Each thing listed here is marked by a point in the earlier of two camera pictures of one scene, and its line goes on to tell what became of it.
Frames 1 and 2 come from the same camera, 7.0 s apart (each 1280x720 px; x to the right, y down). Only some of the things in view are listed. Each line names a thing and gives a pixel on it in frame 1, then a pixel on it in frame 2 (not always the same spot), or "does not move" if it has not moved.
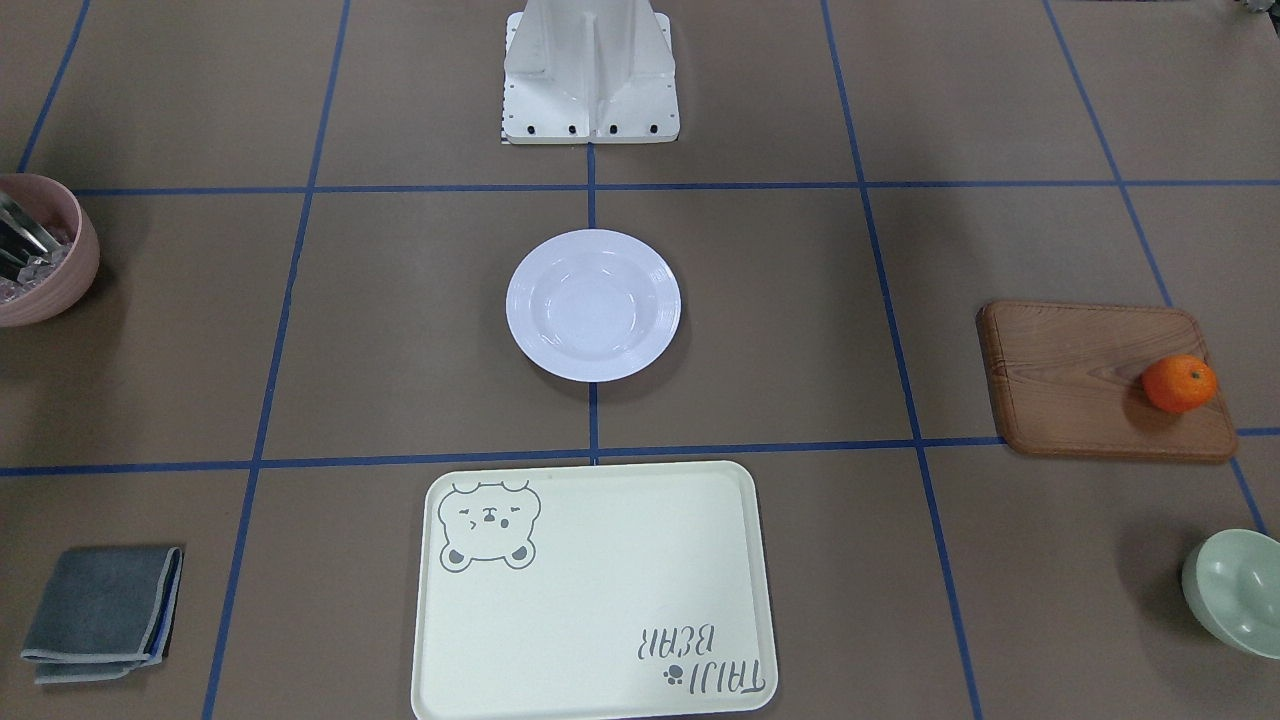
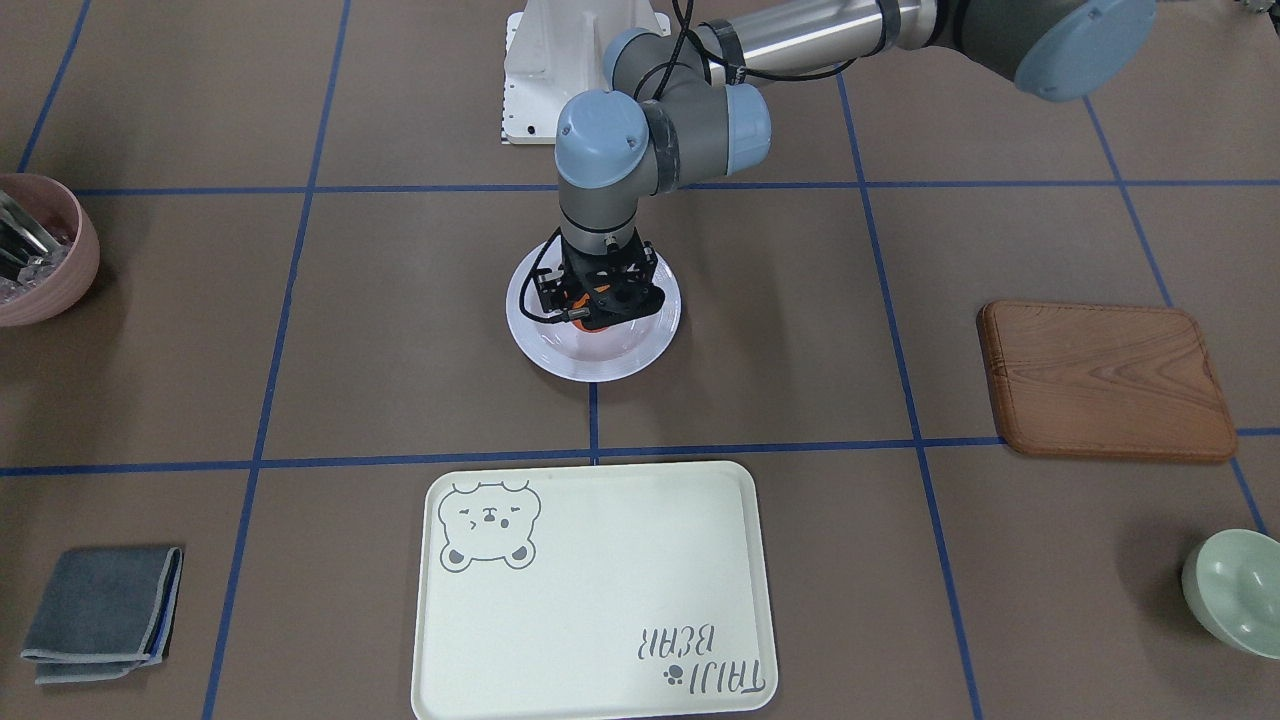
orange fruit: x=1179 y=383 to x=577 y=323
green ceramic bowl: x=1231 y=586 does not move
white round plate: x=593 y=305 does not move
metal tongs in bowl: x=21 y=236 does not move
